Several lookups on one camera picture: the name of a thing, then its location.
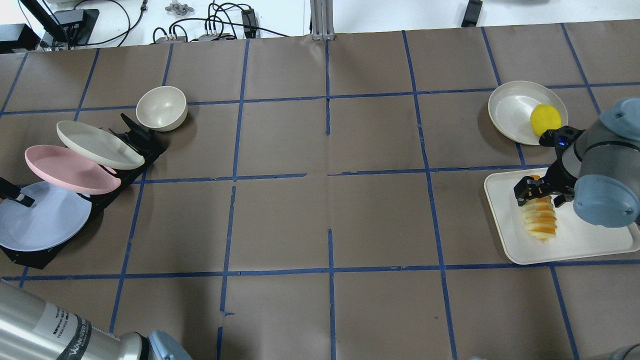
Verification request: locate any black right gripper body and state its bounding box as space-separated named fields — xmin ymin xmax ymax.
xmin=529 ymin=167 xmax=576 ymax=200

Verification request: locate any light blue plate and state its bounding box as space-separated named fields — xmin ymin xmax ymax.
xmin=0 ymin=181 xmax=92 ymax=252

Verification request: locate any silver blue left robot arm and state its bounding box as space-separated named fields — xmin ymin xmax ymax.
xmin=1 ymin=179 xmax=190 ymax=360

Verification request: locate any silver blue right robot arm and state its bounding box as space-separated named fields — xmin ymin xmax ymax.
xmin=514 ymin=96 xmax=640 ymax=228

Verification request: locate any pink plate in rack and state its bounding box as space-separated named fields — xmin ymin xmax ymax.
xmin=23 ymin=145 xmax=122 ymax=195

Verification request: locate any cream plate with lemon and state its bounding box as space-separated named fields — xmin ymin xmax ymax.
xmin=487 ymin=80 xmax=569 ymax=146

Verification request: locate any cream plate in rack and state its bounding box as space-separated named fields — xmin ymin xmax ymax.
xmin=55 ymin=120 xmax=145 ymax=170

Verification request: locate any cream rectangular tray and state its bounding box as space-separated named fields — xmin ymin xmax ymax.
xmin=483 ymin=167 xmax=640 ymax=265

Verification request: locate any yellow lemon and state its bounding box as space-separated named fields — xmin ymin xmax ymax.
xmin=529 ymin=104 xmax=563 ymax=138

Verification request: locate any black dish rack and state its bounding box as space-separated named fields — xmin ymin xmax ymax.
xmin=1 ymin=114 xmax=166 ymax=269

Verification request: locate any cream bowl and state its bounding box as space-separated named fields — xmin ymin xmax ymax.
xmin=135 ymin=86 xmax=188 ymax=132

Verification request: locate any black power adapter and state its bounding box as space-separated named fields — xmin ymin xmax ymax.
xmin=241 ymin=8 xmax=259 ymax=39

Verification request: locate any aluminium frame post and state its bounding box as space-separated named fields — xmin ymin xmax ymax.
xmin=310 ymin=0 xmax=336 ymax=41

